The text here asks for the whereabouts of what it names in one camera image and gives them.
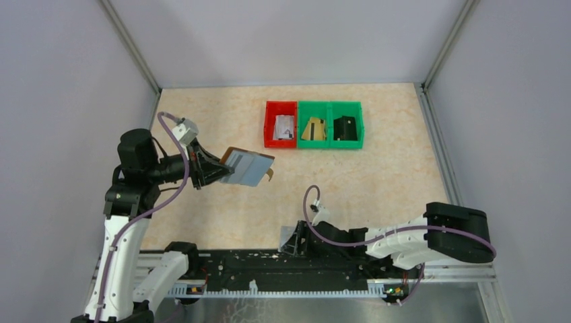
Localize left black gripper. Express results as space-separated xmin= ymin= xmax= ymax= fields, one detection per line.
xmin=147 ymin=137 xmax=235 ymax=190

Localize silver grey credit card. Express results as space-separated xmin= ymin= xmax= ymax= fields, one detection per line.
xmin=278 ymin=226 xmax=296 ymax=254

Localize brown leather card holder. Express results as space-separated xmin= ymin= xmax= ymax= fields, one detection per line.
xmin=219 ymin=147 xmax=275 ymax=187

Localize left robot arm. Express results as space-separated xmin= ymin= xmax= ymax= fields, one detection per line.
xmin=72 ymin=129 xmax=234 ymax=322

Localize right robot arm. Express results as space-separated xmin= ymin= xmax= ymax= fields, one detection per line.
xmin=278 ymin=202 xmax=497 ymax=277

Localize white cards in red bin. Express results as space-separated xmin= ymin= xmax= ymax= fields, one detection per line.
xmin=273 ymin=115 xmax=295 ymax=141

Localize gold card in green bin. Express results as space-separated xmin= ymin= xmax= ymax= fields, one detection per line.
xmin=301 ymin=117 xmax=327 ymax=141

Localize black card holder in bin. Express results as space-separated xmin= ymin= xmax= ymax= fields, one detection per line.
xmin=333 ymin=116 xmax=358 ymax=141

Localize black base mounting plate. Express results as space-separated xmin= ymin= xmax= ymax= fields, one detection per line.
xmin=181 ymin=249 xmax=420 ymax=292

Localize red plastic bin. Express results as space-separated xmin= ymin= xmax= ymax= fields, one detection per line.
xmin=263 ymin=101 xmax=298 ymax=149

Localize middle green plastic bin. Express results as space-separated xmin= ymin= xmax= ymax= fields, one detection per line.
xmin=297 ymin=101 xmax=330 ymax=149

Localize green plastic bin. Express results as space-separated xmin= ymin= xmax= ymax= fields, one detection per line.
xmin=297 ymin=101 xmax=330 ymax=149
xmin=330 ymin=101 xmax=365 ymax=150

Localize right green plastic bin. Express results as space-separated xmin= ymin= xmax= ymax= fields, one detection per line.
xmin=330 ymin=101 xmax=365 ymax=150

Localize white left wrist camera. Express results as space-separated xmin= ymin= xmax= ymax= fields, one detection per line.
xmin=172 ymin=118 xmax=199 ymax=147

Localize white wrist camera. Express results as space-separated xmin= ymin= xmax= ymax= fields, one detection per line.
xmin=310 ymin=199 xmax=331 ymax=226
xmin=172 ymin=118 xmax=199 ymax=147

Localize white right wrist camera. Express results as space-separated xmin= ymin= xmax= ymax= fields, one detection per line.
xmin=310 ymin=199 xmax=331 ymax=226

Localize white slotted cable duct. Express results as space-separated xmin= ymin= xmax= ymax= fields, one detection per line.
xmin=166 ymin=283 xmax=387 ymax=299

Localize left aluminium corner post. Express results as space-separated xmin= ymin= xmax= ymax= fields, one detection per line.
xmin=98 ymin=0 xmax=162 ymax=96

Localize aluminium corner post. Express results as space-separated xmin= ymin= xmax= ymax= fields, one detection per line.
xmin=98 ymin=0 xmax=162 ymax=96
xmin=422 ymin=0 xmax=480 ymax=93

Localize aluminium front frame rail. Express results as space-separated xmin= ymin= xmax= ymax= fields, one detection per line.
xmin=134 ymin=250 xmax=497 ymax=284

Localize right aluminium corner post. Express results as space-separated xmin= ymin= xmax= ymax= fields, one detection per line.
xmin=422 ymin=0 xmax=480 ymax=93

